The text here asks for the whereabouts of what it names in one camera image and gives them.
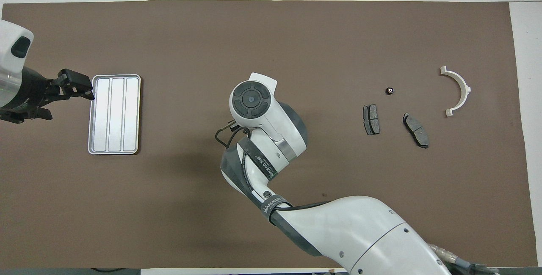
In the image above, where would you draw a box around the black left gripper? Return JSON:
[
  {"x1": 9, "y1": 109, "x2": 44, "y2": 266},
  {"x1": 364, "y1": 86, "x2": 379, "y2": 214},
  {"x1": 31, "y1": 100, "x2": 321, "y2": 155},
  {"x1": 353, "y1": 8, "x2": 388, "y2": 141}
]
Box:
[{"x1": 0, "y1": 67, "x2": 95, "y2": 124}]

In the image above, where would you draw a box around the silver metal tray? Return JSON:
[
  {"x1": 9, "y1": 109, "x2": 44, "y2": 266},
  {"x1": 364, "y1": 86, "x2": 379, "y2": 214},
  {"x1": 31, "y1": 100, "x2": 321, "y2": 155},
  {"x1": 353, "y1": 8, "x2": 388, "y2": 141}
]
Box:
[{"x1": 88, "y1": 74, "x2": 141, "y2": 155}]

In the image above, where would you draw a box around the brown table mat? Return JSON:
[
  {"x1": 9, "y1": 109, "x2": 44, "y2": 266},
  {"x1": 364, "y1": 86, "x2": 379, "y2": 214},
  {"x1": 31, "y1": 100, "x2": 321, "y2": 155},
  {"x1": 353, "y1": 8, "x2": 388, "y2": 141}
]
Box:
[{"x1": 0, "y1": 0, "x2": 538, "y2": 269}]

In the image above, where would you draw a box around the short grey brake pad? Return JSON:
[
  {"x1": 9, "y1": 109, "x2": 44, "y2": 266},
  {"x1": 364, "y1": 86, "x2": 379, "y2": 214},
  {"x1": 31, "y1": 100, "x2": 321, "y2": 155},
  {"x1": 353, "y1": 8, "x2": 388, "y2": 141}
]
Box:
[{"x1": 363, "y1": 104, "x2": 380, "y2": 135}]

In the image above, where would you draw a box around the long grey brake pad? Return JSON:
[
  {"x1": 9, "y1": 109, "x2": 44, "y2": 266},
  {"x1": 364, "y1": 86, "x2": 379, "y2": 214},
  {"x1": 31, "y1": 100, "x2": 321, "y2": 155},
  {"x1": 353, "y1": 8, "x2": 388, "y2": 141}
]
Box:
[{"x1": 403, "y1": 113, "x2": 429, "y2": 149}]

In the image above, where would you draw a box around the white curved plastic bracket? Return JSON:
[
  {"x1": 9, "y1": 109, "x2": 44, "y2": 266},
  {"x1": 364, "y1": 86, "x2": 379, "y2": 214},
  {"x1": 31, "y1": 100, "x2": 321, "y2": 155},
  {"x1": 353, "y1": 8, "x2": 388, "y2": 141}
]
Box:
[{"x1": 440, "y1": 66, "x2": 471, "y2": 118}]

